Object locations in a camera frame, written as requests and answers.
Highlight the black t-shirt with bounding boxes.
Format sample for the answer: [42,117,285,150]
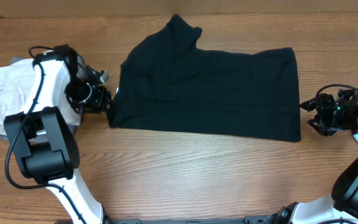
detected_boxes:
[109,15,301,142]

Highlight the white folded garment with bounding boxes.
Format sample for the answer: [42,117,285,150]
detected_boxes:
[0,58,81,137]

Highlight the grey folded garment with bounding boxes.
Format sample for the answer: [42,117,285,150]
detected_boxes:
[0,55,78,141]

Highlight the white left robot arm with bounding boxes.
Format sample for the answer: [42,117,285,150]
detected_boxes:
[4,45,112,223]

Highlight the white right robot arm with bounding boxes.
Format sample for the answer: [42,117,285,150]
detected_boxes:
[264,84,358,223]

